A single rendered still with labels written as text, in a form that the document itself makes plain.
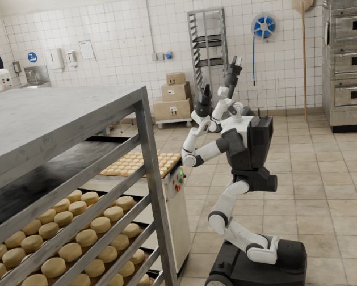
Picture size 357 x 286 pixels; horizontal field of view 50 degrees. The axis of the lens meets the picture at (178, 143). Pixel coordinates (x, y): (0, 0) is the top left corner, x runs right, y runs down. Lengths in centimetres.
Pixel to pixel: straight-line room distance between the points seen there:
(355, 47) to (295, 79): 135
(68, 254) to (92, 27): 624
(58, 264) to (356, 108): 508
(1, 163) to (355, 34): 503
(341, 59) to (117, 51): 360
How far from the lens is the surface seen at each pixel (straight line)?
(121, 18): 679
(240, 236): 284
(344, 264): 329
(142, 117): 100
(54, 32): 735
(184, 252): 316
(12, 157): 69
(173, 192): 275
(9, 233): 75
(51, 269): 91
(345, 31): 540
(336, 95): 554
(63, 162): 101
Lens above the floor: 201
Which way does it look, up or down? 20 degrees down
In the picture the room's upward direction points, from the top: 8 degrees counter-clockwise
